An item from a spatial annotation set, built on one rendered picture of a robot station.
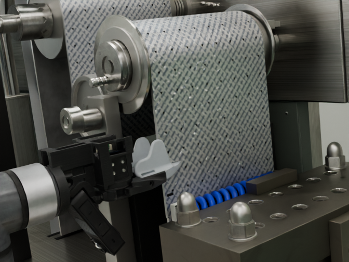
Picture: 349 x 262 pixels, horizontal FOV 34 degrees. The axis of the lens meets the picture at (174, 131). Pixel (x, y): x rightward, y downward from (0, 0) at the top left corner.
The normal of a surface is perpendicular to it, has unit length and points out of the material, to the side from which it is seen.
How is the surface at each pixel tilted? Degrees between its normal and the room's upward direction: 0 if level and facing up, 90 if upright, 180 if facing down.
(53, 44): 90
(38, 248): 0
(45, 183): 61
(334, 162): 90
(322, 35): 90
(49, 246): 0
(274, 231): 0
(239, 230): 90
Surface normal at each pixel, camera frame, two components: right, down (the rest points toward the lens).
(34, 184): 0.48, -0.40
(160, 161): 0.64, 0.07
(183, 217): -0.37, 0.21
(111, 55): -0.78, 0.19
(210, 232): -0.11, -0.98
